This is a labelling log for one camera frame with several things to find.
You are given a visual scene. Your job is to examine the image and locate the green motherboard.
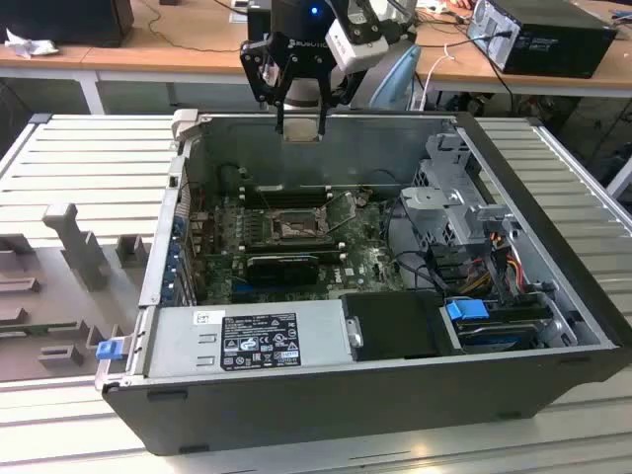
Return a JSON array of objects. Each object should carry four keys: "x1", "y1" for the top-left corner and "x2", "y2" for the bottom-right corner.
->
[{"x1": 190, "y1": 190, "x2": 411, "y2": 305}]

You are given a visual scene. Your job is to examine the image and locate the yellow and orange wires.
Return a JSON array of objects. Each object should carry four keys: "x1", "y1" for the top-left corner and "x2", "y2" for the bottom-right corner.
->
[{"x1": 461, "y1": 246, "x2": 525, "y2": 292}]

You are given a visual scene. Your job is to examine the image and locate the black plastic shroud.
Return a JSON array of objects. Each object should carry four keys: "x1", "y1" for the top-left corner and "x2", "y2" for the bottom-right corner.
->
[{"x1": 340, "y1": 290, "x2": 443, "y2": 361}]

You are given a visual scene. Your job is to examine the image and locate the white cable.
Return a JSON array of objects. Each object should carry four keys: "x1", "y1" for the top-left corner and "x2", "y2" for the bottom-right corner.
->
[{"x1": 421, "y1": 42, "x2": 458, "y2": 111}]

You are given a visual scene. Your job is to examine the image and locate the black RAM stick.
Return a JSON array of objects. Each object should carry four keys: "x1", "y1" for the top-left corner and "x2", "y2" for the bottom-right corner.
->
[
  {"x1": 245, "y1": 187, "x2": 331, "y2": 199},
  {"x1": 243, "y1": 237, "x2": 338, "y2": 249}
]

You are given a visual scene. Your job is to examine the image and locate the hard disk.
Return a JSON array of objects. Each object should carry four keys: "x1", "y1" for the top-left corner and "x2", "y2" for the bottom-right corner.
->
[{"x1": 456, "y1": 318, "x2": 552, "y2": 353}]

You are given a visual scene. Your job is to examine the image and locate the crumpled white paper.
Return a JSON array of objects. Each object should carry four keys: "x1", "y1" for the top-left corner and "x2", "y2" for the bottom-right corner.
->
[{"x1": 3, "y1": 27, "x2": 60, "y2": 59}]

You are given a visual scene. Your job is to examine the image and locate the black desktop PC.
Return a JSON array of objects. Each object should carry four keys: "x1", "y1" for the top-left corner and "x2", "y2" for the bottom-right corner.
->
[{"x1": 466, "y1": 0, "x2": 619, "y2": 80}]

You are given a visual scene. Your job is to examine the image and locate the large black box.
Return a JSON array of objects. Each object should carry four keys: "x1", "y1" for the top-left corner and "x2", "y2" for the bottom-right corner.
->
[{"x1": 0, "y1": 0, "x2": 135, "y2": 49}]

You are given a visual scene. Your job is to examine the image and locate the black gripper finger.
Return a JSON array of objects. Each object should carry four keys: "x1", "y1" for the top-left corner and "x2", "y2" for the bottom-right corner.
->
[
  {"x1": 240, "y1": 33, "x2": 292, "y2": 135},
  {"x1": 317, "y1": 58, "x2": 355, "y2": 139}
]

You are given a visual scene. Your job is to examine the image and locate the grey case latch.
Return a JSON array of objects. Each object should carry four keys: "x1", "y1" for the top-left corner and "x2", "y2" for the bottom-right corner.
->
[{"x1": 171, "y1": 109, "x2": 201, "y2": 148}]

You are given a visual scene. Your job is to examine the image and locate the grey parts rack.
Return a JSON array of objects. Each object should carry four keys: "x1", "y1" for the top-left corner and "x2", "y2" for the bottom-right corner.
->
[{"x1": 0, "y1": 200, "x2": 152, "y2": 384}]

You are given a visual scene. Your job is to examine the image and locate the metal socket cover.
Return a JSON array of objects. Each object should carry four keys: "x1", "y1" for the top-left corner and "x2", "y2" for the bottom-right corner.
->
[{"x1": 323, "y1": 191, "x2": 357, "y2": 234}]

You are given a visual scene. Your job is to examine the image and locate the black cylinder part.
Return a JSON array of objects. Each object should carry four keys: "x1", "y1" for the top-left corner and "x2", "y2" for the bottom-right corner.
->
[{"x1": 219, "y1": 165, "x2": 243, "y2": 194}]

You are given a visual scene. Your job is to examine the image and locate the black PC case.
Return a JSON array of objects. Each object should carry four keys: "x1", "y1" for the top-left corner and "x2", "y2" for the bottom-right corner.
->
[{"x1": 93, "y1": 108, "x2": 632, "y2": 458}]

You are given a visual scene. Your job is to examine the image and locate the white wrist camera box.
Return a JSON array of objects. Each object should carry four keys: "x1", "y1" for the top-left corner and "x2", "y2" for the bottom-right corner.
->
[{"x1": 325, "y1": 18, "x2": 390, "y2": 75}]

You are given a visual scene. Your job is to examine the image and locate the small black computer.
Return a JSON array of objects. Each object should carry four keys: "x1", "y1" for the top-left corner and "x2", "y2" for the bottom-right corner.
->
[{"x1": 246, "y1": 0, "x2": 274, "y2": 46}]

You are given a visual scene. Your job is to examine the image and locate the silver CPU plate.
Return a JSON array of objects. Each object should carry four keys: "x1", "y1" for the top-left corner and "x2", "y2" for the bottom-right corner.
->
[{"x1": 283, "y1": 118, "x2": 321, "y2": 144}]

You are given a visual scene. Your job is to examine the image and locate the CPU socket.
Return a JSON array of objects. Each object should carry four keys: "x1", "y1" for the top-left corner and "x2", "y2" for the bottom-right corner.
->
[{"x1": 266, "y1": 206, "x2": 330, "y2": 242}]

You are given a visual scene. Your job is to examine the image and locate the silver power supply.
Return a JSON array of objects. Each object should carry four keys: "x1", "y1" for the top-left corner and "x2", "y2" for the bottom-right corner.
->
[{"x1": 146, "y1": 299, "x2": 357, "y2": 381}]

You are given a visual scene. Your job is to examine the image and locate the blue disk carrier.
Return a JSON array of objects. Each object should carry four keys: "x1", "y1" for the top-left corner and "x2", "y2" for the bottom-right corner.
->
[{"x1": 443, "y1": 298, "x2": 490, "y2": 331}]

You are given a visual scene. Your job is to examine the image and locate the metal drive cage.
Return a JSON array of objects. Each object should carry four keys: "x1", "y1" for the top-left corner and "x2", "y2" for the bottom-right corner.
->
[{"x1": 399, "y1": 131, "x2": 519, "y2": 258}]

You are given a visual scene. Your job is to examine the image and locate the wooden desk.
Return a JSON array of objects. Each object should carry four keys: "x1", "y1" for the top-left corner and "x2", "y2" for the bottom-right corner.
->
[{"x1": 0, "y1": 0, "x2": 632, "y2": 116}]

